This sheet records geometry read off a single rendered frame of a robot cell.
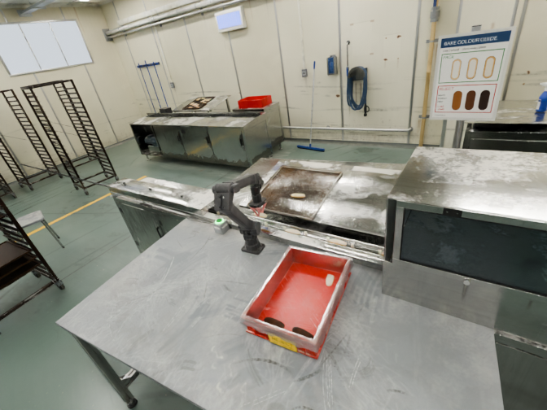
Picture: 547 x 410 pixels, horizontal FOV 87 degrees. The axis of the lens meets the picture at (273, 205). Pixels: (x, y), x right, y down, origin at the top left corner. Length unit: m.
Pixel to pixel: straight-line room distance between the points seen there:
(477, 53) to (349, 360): 1.63
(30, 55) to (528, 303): 8.58
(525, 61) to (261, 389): 4.59
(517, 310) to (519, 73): 3.93
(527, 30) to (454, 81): 2.90
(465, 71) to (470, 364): 1.44
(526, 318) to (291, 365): 0.81
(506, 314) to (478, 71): 1.24
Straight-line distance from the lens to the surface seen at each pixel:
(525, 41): 4.88
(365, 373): 1.18
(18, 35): 8.55
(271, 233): 1.71
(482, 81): 2.01
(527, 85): 4.96
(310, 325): 1.28
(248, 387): 1.19
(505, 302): 1.29
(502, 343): 1.46
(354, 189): 1.91
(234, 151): 4.68
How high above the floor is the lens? 1.85
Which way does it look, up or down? 30 degrees down
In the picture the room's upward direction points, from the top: 10 degrees counter-clockwise
